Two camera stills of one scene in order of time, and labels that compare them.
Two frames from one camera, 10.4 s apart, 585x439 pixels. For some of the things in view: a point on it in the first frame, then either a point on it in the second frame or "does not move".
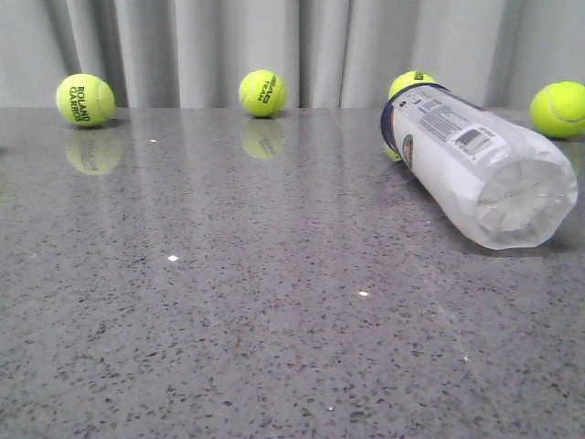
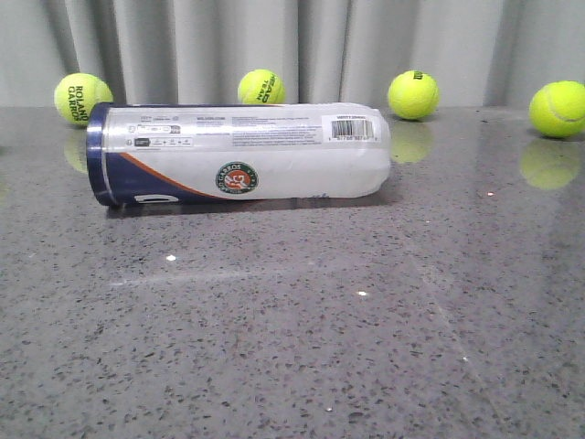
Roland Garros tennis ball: (85, 100) does not move
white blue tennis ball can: (505, 184) to (170, 153)
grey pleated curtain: (323, 53) does not move
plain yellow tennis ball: (558, 110) does not move
